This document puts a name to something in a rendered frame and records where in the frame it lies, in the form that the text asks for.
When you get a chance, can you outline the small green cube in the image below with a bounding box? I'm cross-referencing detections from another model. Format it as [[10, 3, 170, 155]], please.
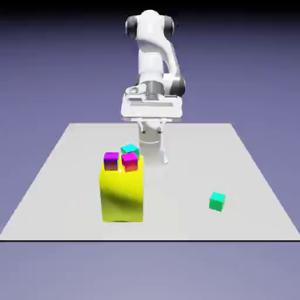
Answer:
[[208, 191, 226, 212]]

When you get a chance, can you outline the small cyan cube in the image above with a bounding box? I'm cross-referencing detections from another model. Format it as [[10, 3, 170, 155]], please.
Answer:
[[120, 143, 141, 161]]

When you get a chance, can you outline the large yellow box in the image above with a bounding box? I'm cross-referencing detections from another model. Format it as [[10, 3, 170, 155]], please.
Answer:
[[99, 154, 144, 223]]

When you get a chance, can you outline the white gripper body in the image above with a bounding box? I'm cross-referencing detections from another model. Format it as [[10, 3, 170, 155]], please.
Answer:
[[120, 93, 184, 123]]

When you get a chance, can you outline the small magenta cube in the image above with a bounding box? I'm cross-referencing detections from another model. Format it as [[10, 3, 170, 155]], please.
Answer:
[[121, 152, 139, 173]]

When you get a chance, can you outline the small purple cube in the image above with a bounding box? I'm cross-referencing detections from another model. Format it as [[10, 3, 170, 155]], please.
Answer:
[[103, 151, 120, 172]]

